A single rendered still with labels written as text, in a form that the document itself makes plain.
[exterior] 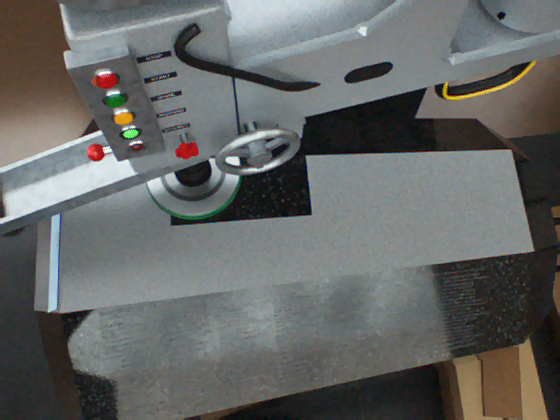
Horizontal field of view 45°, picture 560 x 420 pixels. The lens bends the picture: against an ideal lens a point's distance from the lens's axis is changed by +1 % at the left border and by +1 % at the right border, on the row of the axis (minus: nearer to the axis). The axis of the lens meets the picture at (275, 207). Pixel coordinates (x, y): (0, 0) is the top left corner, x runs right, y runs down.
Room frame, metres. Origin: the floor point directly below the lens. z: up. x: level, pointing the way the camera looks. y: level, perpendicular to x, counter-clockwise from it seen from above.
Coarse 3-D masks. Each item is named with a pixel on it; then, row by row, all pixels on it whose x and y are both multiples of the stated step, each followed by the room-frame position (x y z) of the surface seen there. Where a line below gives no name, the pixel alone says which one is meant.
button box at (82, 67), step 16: (112, 48) 0.48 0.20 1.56; (128, 48) 0.48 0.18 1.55; (80, 64) 0.45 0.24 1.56; (96, 64) 0.46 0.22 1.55; (112, 64) 0.46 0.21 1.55; (128, 64) 0.47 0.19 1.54; (80, 80) 0.45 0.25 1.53; (128, 80) 0.46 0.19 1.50; (96, 96) 0.45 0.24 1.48; (128, 96) 0.46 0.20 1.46; (144, 96) 0.47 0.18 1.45; (96, 112) 0.45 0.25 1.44; (112, 112) 0.45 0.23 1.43; (144, 112) 0.47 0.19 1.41; (112, 128) 0.45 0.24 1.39; (144, 128) 0.46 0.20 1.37; (112, 144) 0.45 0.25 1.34; (160, 144) 0.47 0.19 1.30
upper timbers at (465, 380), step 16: (528, 352) 0.28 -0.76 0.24; (448, 368) 0.25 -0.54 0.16; (464, 368) 0.24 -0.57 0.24; (480, 368) 0.24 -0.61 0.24; (528, 368) 0.24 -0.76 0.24; (464, 384) 0.19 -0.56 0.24; (480, 384) 0.19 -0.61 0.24; (528, 384) 0.19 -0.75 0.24; (464, 400) 0.15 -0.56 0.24; (480, 400) 0.15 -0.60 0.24; (528, 400) 0.15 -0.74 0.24; (464, 416) 0.10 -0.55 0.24; (480, 416) 0.10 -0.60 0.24; (528, 416) 0.10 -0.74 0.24; (544, 416) 0.10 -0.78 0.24
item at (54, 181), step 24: (72, 144) 0.59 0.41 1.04; (288, 144) 0.56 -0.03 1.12; (0, 168) 0.56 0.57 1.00; (24, 168) 0.56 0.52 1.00; (48, 168) 0.57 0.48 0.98; (72, 168) 0.56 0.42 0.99; (96, 168) 0.55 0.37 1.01; (120, 168) 0.55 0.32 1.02; (168, 168) 0.53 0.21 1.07; (0, 192) 0.52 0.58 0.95; (24, 192) 0.52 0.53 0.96; (48, 192) 0.51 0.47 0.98; (72, 192) 0.51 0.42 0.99; (96, 192) 0.49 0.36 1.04; (24, 216) 0.45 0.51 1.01; (48, 216) 0.46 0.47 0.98
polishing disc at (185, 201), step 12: (216, 168) 0.60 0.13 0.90; (156, 180) 0.57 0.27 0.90; (168, 180) 0.57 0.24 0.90; (216, 180) 0.57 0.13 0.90; (228, 180) 0.57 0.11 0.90; (156, 192) 0.54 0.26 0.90; (168, 192) 0.54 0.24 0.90; (180, 192) 0.54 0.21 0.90; (192, 192) 0.54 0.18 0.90; (204, 192) 0.54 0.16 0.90; (216, 192) 0.54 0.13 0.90; (228, 192) 0.54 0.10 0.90; (168, 204) 0.52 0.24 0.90; (180, 204) 0.52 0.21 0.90; (192, 204) 0.52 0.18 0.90; (204, 204) 0.52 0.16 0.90; (216, 204) 0.52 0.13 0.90
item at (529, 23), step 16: (480, 0) 0.75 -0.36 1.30; (496, 0) 0.72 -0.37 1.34; (512, 0) 0.70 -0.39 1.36; (528, 0) 0.69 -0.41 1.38; (544, 0) 0.68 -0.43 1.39; (496, 16) 0.71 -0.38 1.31; (512, 16) 0.69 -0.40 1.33; (528, 16) 0.68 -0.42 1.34; (544, 16) 0.68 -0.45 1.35; (528, 32) 0.68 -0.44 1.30; (544, 32) 0.68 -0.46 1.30
